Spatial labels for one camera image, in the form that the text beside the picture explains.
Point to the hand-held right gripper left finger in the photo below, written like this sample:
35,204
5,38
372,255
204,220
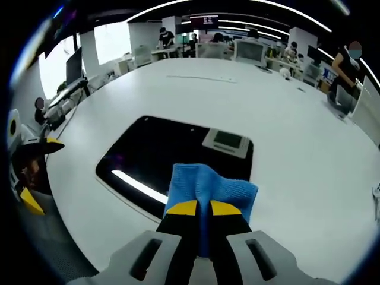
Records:
166,255

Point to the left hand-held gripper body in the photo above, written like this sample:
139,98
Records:
16,139

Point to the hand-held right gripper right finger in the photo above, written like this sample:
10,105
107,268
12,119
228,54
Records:
237,255

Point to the blue cleaning cloth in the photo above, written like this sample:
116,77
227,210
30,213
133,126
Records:
213,187

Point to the person's left hand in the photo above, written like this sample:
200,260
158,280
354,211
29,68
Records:
31,173

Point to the black computer monitor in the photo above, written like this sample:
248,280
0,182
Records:
73,67

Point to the white mesh office chair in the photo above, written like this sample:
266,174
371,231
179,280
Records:
249,53
207,50
142,56

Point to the small white round object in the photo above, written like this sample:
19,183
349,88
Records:
285,73

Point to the white partition panel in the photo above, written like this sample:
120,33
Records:
368,110

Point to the hanging ceiling screen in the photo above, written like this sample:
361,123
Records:
208,20

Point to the wall-mounted display screen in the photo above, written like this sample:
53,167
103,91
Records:
60,32

